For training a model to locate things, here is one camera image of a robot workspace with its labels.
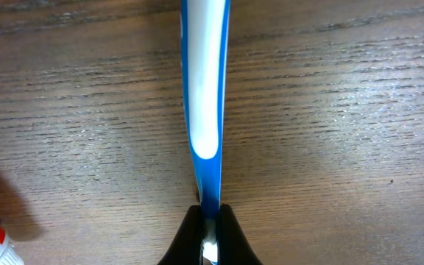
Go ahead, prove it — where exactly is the blue white toothbrush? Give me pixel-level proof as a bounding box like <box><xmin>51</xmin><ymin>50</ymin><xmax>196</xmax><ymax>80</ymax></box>
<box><xmin>180</xmin><ymin>0</ymin><xmax>230</xmax><ymax>264</ymax></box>

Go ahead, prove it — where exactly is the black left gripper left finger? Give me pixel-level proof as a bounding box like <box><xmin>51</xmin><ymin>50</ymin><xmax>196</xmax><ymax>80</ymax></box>
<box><xmin>158</xmin><ymin>205</ymin><xmax>203</xmax><ymax>265</ymax></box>

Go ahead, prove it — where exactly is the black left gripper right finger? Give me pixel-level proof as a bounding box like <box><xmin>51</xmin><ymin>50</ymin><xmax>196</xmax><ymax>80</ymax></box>
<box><xmin>216</xmin><ymin>204</ymin><xmax>262</xmax><ymax>265</ymax></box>

